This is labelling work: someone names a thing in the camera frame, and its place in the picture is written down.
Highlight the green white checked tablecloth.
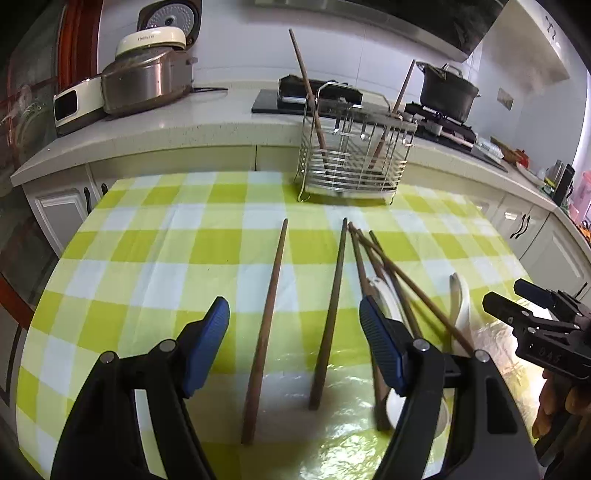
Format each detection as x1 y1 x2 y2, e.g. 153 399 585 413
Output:
16 171 546 480

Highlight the steel range hood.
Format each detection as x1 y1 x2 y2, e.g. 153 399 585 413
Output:
254 0 509 63

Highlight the person's right hand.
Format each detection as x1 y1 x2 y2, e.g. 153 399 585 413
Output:
531 367 589 439

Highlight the dark brown wooden chopstick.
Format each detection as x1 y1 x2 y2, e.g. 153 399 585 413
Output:
308 217 348 411
368 230 424 341
240 218 289 446
349 225 392 433
369 59 416 171
348 222 475 357
289 29 329 162

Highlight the white ceramic spoon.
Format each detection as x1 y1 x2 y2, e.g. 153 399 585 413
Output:
367 276 451 437
449 272 472 344

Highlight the silver rice cooker cream lid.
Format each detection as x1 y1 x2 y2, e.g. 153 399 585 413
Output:
100 26 199 115

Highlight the black cooking pot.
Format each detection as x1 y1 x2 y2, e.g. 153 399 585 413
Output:
417 62 481 123

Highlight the black gas stove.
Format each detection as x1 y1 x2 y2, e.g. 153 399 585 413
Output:
404 102 509 172

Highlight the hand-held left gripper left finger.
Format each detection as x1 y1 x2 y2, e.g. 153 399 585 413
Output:
51 296 230 480

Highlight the grey rice cooker open lid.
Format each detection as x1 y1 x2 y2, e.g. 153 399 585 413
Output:
137 0 202 49

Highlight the black box appliance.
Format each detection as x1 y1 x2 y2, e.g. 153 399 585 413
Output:
278 74 363 106

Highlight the metal wire utensil rack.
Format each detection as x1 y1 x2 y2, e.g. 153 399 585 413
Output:
295 80 419 206

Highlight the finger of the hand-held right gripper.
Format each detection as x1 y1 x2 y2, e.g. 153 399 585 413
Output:
514 279 557 309
482 292 539 326

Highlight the red door frame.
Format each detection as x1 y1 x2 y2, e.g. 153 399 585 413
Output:
58 0 100 88

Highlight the small white kitchen appliance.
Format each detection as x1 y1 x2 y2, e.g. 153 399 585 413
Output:
53 78 103 136

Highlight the white wall cabinet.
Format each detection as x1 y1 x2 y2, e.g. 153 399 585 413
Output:
480 0 571 81

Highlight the pink plastic container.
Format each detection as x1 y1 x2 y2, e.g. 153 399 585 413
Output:
571 171 591 222

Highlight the black induction cooktop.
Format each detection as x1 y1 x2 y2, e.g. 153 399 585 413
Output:
252 89 319 114

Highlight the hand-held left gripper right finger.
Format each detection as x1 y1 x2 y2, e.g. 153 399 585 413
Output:
359 295 541 480

